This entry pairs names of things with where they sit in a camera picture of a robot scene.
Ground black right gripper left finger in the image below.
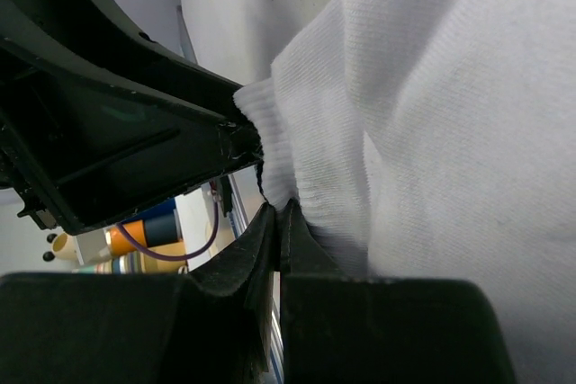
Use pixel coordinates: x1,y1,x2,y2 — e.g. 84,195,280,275
1,205,275,383

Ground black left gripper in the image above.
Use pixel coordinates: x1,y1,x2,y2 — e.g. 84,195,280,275
1,0,263,235

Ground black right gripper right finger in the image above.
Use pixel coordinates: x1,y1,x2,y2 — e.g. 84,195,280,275
278,201,516,383

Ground white sock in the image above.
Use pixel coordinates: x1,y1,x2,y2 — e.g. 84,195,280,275
173,0,576,384

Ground colourful striped background object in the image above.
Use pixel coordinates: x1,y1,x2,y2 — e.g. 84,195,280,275
42,210,188,275

